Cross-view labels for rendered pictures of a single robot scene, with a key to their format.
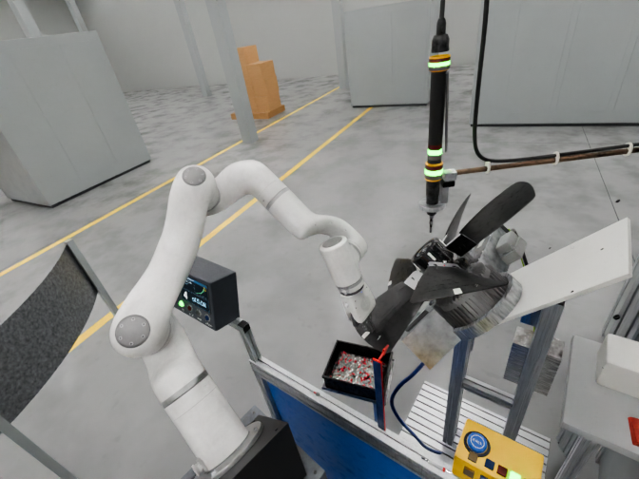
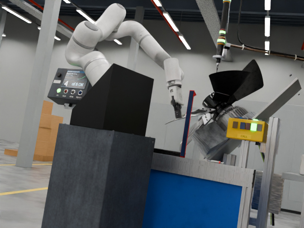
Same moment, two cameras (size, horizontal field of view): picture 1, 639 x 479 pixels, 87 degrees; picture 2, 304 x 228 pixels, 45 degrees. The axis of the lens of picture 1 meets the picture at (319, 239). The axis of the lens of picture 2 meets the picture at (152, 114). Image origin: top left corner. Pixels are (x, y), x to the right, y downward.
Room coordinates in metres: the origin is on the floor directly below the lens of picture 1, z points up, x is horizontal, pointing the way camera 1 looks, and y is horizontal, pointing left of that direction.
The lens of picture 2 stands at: (-1.18, 0.51, 0.91)
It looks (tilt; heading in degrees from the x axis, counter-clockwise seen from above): 4 degrees up; 346
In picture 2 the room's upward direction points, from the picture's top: 9 degrees clockwise
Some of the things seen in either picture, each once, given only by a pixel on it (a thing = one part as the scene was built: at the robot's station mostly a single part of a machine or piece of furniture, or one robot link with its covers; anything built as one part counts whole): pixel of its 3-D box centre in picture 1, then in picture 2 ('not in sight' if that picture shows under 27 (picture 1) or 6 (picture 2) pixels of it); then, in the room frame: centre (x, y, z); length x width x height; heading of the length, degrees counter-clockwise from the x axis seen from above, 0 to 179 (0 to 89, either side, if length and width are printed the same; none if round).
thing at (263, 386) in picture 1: (280, 422); not in sight; (0.86, 0.32, 0.39); 0.04 x 0.04 x 0.78; 50
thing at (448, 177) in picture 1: (436, 189); (221, 50); (0.79, -0.33, 1.50); 0.09 x 0.07 x 0.10; 85
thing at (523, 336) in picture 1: (532, 360); (268, 191); (0.74, -0.72, 0.73); 0.15 x 0.09 x 0.22; 50
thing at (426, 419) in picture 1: (468, 450); not in sight; (0.76, -0.56, 0.04); 0.62 x 0.46 x 0.08; 50
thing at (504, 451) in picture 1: (494, 466); (247, 131); (0.32, -0.31, 1.02); 0.16 x 0.10 x 0.11; 50
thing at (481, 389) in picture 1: (487, 392); (240, 218); (0.75, -0.57, 0.56); 0.19 x 0.04 x 0.04; 50
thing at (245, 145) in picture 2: not in sight; (244, 154); (0.32, -0.31, 0.92); 0.03 x 0.03 x 0.12; 50
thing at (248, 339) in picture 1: (249, 341); not in sight; (0.86, 0.32, 0.96); 0.03 x 0.03 x 0.20; 50
